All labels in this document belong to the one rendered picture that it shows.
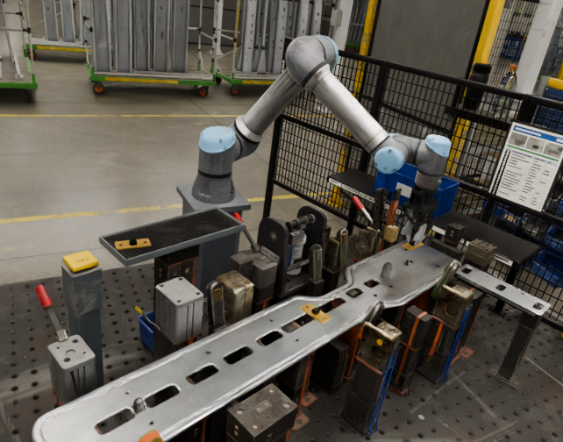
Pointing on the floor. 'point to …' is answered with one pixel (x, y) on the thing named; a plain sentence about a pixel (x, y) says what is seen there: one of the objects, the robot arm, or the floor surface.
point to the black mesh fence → (424, 139)
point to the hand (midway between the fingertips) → (414, 240)
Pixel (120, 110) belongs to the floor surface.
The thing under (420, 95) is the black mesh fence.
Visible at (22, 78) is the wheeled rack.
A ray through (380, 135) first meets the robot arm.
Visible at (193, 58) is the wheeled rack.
